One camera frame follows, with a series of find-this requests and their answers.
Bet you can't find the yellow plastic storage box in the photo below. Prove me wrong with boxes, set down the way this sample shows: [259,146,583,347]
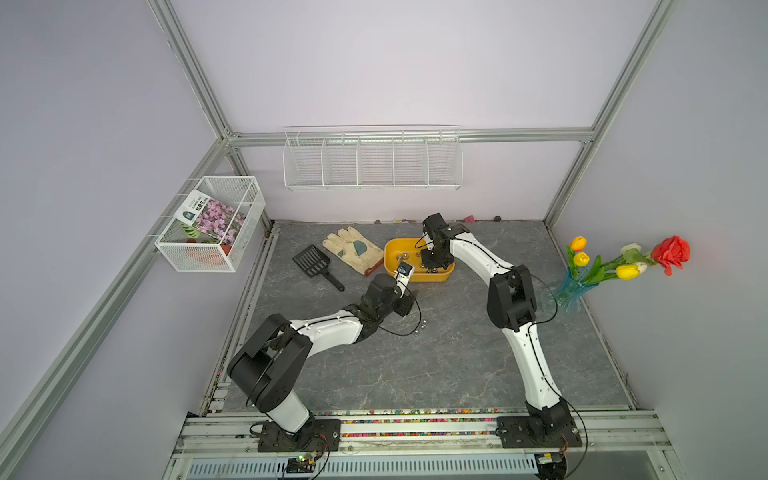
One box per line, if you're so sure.
[384,238,455,283]

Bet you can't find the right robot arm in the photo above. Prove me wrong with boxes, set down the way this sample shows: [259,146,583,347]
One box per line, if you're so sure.
[420,213,586,448]

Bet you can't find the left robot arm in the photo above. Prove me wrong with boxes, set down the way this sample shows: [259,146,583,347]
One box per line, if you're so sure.
[227,273,415,437]

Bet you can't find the beige work glove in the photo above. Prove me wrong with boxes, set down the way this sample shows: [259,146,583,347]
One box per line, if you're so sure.
[322,226,384,276]

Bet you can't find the black slotted scoop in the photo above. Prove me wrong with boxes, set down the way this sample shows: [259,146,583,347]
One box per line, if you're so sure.
[292,245,345,292]

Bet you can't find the orange artificial tulip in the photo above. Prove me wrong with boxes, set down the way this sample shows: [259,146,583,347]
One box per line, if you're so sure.
[569,236,588,253]

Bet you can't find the blue glass vase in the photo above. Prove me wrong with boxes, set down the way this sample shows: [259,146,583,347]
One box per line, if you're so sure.
[540,267,597,320]

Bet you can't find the purple flower seed packet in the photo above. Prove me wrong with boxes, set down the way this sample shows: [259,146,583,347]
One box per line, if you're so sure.
[174,190,246,246]

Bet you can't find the yellow white artificial tulip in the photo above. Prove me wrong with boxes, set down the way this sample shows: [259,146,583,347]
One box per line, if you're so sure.
[615,262,648,281]

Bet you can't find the red artificial rose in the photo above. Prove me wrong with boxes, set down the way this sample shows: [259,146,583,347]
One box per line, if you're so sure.
[650,235,691,276]

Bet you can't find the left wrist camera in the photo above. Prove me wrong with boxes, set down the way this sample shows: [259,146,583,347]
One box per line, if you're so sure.
[394,261,414,295]

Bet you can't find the white wire wall shelf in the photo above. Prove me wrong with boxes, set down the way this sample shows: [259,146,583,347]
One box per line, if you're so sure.
[282,139,464,190]

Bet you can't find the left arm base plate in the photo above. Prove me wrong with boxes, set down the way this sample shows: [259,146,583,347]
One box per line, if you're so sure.
[257,417,341,453]

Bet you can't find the white wire basket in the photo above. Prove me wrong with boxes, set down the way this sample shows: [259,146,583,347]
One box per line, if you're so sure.
[154,176,266,273]

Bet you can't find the aluminium frame rail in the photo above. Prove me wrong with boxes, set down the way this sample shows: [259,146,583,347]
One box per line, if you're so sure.
[229,125,595,148]

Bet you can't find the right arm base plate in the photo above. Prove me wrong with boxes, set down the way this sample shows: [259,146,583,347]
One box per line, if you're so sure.
[495,416,583,450]

